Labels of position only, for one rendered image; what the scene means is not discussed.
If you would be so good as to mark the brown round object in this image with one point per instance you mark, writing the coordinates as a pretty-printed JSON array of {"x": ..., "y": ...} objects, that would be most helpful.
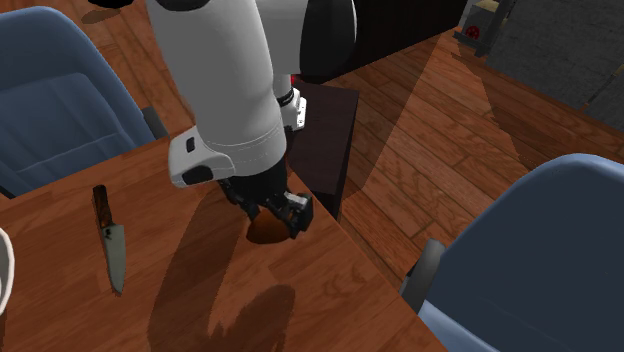
[{"x": 267, "y": 232}]

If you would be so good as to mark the grey appliance with red knob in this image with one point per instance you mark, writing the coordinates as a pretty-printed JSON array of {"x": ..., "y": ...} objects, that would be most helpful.
[{"x": 482, "y": 24}]

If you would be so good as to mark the white bowl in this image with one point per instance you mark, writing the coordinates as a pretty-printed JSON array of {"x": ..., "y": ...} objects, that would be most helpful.
[{"x": 5, "y": 273}]

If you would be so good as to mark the dark robot stand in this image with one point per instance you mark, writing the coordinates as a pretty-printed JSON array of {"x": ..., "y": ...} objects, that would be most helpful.
[{"x": 324, "y": 146}]

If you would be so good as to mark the blue chair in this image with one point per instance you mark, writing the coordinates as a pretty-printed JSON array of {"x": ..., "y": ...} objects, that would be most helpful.
[
  {"x": 58, "y": 112},
  {"x": 531, "y": 263}
]

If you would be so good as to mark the dark grey rug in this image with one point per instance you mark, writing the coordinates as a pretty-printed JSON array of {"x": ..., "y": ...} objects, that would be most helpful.
[{"x": 560, "y": 44}]

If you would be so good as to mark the wooden table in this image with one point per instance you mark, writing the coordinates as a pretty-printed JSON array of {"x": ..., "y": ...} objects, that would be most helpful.
[{"x": 341, "y": 302}]

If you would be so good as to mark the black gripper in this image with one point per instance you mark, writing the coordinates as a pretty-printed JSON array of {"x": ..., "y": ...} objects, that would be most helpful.
[{"x": 261, "y": 183}]

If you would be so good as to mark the dark cabinet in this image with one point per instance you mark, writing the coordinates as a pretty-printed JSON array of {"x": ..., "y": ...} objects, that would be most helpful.
[{"x": 400, "y": 29}]

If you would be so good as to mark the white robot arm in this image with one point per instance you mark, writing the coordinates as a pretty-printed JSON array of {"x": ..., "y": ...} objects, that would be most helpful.
[{"x": 219, "y": 73}]

